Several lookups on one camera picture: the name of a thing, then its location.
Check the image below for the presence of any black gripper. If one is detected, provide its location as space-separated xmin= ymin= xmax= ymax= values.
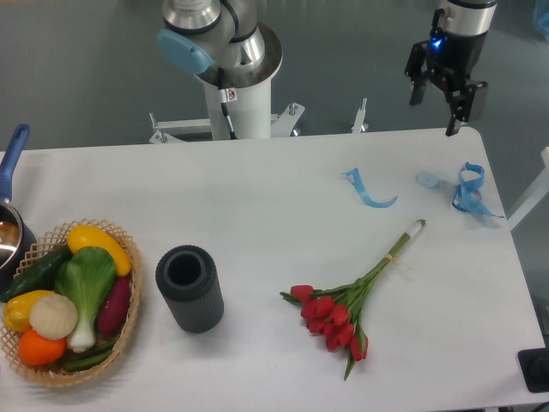
xmin=404 ymin=1 xmax=497 ymax=136

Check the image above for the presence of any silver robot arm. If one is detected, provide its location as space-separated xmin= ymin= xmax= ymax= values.
xmin=157 ymin=1 xmax=497 ymax=140

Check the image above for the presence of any light blue bottle cap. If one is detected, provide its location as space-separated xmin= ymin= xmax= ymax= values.
xmin=415 ymin=172 xmax=440 ymax=189

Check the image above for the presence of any blue tangled ribbon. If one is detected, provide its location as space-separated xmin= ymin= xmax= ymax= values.
xmin=452 ymin=162 xmax=504 ymax=218

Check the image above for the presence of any blue ribbon strip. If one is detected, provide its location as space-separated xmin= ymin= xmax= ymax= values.
xmin=342 ymin=167 xmax=398 ymax=209

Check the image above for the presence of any red tulip bouquet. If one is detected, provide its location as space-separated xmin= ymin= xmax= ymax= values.
xmin=280 ymin=219 xmax=426 ymax=379

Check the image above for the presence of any black device at edge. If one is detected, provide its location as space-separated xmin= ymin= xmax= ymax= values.
xmin=517 ymin=348 xmax=549 ymax=393

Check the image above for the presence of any dark grey ribbed vase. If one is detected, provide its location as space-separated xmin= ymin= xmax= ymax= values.
xmin=155 ymin=245 xmax=224 ymax=333

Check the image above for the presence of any green bok choy toy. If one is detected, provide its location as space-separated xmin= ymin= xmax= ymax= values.
xmin=54 ymin=246 xmax=117 ymax=353

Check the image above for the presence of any purple sweet potato toy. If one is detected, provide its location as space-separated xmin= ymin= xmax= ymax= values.
xmin=96 ymin=277 xmax=131 ymax=335

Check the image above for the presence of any woven wicker basket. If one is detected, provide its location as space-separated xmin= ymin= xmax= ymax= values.
xmin=1 ymin=219 xmax=143 ymax=388

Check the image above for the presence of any green cucumber toy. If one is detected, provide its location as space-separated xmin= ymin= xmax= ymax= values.
xmin=1 ymin=245 xmax=73 ymax=303

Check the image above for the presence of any cream steamed bun toy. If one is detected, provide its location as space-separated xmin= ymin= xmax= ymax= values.
xmin=29 ymin=294 xmax=78 ymax=340

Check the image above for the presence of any green bean pods toy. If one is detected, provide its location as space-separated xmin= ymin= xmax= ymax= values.
xmin=61 ymin=339 xmax=116 ymax=373

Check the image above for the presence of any yellow bell pepper toy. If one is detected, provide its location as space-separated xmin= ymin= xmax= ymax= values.
xmin=3 ymin=290 xmax=54 ymax=333

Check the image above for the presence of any orange fruit toy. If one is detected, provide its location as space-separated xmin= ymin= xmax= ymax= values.
xmin=17 ymin=329 xmax=66 ymax=367

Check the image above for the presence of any white frame at right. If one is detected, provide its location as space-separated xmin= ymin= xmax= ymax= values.
xmin=507 ymin=147 xmax=548 ymax=231

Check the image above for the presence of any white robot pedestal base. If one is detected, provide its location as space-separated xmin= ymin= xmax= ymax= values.
xmin=148 ymin=23 xmax=370 ymax=144

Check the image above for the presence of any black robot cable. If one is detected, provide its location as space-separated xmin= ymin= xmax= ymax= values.
xmin=216 ymin=67 xmax=238 ymax=141

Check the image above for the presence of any blue handled saucepan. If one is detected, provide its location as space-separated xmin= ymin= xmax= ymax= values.
xmin=1 ymin=124 xmax=36 ymax=293

